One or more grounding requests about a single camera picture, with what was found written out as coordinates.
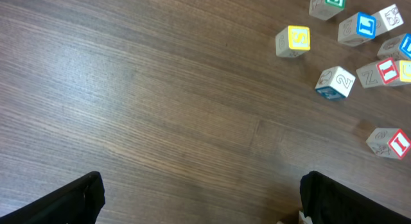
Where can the yellow S letter block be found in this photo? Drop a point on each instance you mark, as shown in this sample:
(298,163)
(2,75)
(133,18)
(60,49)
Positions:
(292,41)

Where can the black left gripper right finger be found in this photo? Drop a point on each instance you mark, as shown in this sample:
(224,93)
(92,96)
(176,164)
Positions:
(326,201)

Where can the blue D letter block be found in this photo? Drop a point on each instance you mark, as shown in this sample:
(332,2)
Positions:
(398,48)

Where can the white block green side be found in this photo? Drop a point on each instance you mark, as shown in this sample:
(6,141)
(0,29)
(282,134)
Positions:
(387,19)

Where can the white block blue 2 side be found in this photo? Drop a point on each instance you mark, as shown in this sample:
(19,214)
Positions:
(335,83)

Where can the blue L letter block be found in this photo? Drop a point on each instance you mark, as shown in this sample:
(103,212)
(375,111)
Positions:
(357,29)

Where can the green Z letter block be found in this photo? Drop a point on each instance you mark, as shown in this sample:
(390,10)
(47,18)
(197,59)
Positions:
(326,9)

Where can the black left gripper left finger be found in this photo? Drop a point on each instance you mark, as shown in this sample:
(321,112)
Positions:
(80,201)

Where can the red i block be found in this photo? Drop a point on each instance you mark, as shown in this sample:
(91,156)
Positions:
(389,142)
(379,73)

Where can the yellow top block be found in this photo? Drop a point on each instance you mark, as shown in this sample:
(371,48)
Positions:
(403,67)

